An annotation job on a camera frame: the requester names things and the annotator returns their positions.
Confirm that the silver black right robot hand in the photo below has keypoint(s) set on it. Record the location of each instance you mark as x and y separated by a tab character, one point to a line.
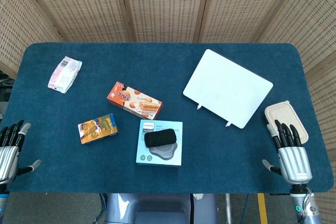
294	163

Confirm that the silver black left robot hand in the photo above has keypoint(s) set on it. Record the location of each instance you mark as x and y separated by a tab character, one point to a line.
8	161

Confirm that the black and blue board eraser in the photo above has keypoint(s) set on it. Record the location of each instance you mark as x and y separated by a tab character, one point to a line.
160	137

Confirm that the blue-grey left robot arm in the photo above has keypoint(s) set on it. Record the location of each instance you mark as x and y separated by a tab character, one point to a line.
3	200

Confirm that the beige lidded lunch box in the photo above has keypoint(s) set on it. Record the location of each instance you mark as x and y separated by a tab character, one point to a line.
288	116

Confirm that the metal table leg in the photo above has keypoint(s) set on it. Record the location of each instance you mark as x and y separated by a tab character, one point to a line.
228	208

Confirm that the yellow blue snack box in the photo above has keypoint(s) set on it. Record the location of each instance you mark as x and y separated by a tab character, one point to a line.
97	129

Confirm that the pink white snack packet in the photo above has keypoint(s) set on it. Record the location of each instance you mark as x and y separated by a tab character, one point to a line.
64	74

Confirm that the teal Philips speaker box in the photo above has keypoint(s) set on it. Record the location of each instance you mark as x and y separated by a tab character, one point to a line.
160	155

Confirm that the orange egg roll box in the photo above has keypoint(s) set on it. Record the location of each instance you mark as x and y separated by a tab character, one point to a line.
131	100

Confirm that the blue-grey robot torso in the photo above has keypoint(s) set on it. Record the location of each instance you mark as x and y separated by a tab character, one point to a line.
160	208

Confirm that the dark blue table mat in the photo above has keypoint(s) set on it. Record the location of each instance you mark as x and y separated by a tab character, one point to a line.
157	64

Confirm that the woven bamboo folding screen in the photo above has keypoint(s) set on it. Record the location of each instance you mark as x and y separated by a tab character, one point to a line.
162	3

